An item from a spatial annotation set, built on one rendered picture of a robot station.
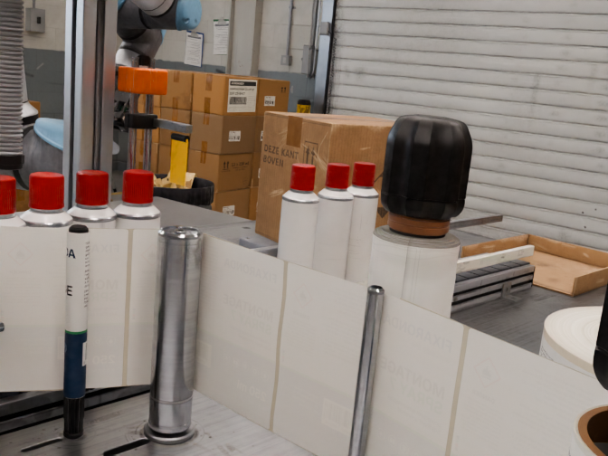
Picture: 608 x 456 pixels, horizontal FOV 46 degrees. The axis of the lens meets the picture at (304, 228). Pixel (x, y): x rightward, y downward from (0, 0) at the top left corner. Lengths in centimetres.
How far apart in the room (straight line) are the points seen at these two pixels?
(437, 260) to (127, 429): 32
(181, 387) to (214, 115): 406
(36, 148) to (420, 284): 78
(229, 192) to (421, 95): 168
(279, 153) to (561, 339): 100
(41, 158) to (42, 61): 605
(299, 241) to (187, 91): 389
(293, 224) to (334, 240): 8
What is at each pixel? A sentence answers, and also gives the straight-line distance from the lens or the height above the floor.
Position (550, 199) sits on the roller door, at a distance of 515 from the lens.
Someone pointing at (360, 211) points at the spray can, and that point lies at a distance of 105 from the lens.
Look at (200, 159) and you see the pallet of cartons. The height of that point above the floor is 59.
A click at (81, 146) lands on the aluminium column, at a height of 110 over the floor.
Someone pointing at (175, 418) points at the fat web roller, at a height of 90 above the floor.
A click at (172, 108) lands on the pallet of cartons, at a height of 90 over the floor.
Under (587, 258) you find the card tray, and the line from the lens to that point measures 179.
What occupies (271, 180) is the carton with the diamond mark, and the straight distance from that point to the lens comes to 152.
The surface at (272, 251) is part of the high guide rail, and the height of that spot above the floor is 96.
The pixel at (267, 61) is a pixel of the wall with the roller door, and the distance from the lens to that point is 648.
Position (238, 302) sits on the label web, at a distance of 60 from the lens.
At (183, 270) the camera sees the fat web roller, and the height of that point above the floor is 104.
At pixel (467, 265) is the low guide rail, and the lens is 127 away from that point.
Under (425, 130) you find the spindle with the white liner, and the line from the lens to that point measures 65.
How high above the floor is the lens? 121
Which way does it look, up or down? 12 degrees down
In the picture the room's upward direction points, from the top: 5 degrees clockwise
